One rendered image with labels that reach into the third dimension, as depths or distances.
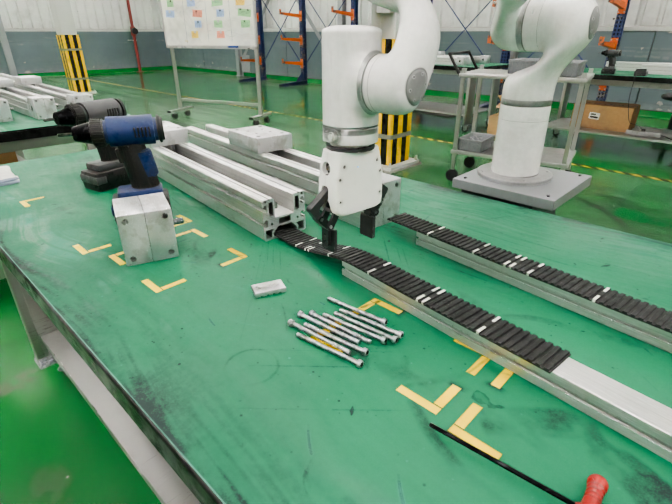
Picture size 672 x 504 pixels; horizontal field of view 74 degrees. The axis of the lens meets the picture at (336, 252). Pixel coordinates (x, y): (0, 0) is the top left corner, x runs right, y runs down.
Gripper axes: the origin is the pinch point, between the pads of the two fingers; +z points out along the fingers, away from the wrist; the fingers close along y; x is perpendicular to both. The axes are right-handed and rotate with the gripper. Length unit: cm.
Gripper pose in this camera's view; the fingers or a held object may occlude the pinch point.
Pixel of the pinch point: (349, 236)
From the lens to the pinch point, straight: 75.7
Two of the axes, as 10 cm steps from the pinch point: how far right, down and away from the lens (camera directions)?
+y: 7.7, -2.8, 5.8
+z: 0.0, 9.0, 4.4
